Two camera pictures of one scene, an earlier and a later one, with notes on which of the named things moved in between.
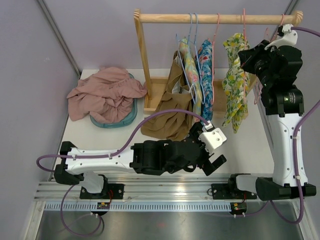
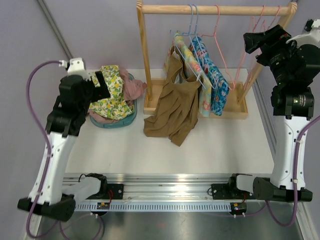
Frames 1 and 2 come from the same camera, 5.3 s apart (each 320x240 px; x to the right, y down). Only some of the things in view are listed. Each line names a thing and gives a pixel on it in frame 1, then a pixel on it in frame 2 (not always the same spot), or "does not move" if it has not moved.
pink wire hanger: [213, 49] to [229, 80]
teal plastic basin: [112, 125] does not move
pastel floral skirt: [190, 70] to [195, 67]
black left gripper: [194, 134] to [101, 92]
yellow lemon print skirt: [235, 84] to [115, 106]
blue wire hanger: [194, 100] to [173, 36]
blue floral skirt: [205, 60] to [219, 85]
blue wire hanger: [202, 95] to [215, 83]
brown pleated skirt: [175, 125] does not move
